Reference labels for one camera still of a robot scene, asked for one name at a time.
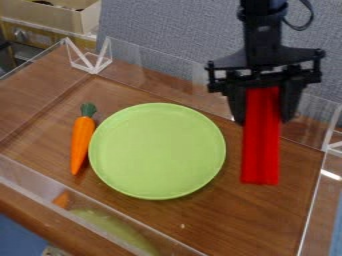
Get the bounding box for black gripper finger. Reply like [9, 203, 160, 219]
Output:
[224, 84, 246, 126]
[279, 79, 306, 123]

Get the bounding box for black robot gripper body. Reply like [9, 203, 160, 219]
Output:
[206, 9, 326, 94]

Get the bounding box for red plastic block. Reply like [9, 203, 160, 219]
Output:
[240, 87, 281, 185]

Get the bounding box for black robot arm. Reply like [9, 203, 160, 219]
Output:
[206, 0, 326, 124]

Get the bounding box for green round plate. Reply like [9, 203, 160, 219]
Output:
[88, 103, 226, 200]

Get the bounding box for orange toy carrot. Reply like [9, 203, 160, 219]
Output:
[69, 103, 96, 175]

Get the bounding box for cardboard box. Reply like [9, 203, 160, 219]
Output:
[0, 0, 101, 34]

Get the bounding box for wooden shelf with knob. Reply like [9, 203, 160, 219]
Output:
[0, 17, 96, 51]

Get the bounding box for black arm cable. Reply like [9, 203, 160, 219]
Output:
[282, 0, 315, 32]

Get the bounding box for clear acrylic enclosure wall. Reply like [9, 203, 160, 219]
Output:
[0, 43, 342, 256]

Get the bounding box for clear acrylic corner bracket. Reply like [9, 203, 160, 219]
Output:
[64, 38, 112, 74]

